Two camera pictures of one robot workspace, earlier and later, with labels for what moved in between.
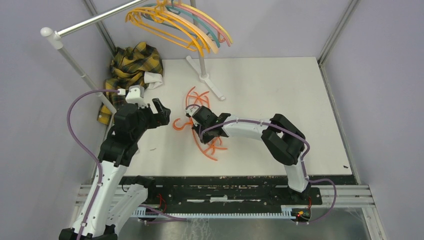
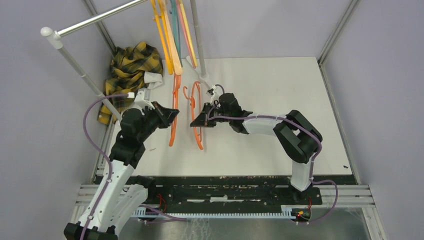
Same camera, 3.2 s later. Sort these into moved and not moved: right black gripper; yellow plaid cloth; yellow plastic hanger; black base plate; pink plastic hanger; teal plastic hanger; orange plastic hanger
Moved: orange plastic hanger; pink plastic hanger; teal plastic hanger; right black gripper; yellow plastic hanger
Not moved: yellow plaid cloth; black base plate
